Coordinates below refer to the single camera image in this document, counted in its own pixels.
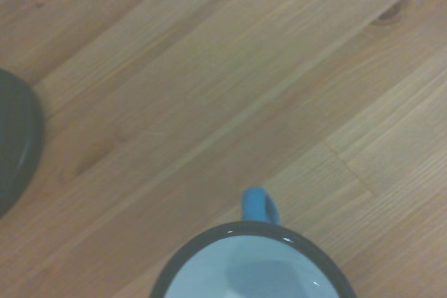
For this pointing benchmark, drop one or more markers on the blue enamel mug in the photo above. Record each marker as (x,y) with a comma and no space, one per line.
(262,266)

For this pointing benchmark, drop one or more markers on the wooden mug tree stand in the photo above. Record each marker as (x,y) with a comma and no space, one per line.
(17,137)

